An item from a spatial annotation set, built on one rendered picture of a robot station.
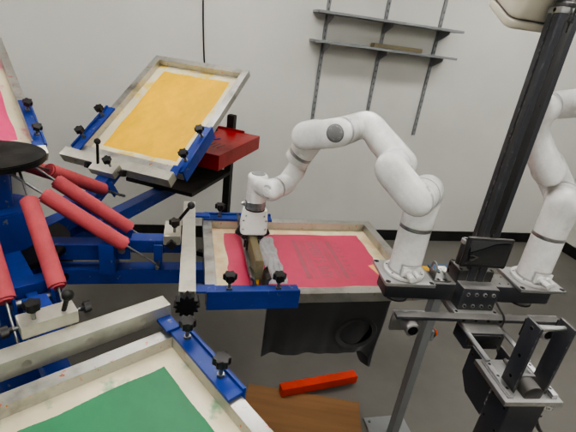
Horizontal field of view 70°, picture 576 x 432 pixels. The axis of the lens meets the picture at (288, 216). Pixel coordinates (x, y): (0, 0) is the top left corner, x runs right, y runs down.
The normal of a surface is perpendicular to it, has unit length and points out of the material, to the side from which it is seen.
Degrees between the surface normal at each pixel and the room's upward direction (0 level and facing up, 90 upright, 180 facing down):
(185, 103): 32
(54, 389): 90
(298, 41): 90
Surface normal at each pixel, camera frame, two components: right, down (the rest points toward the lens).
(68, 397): 0.12, -0.91
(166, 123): -0.06, -0.58
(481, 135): 0.20, 0.42
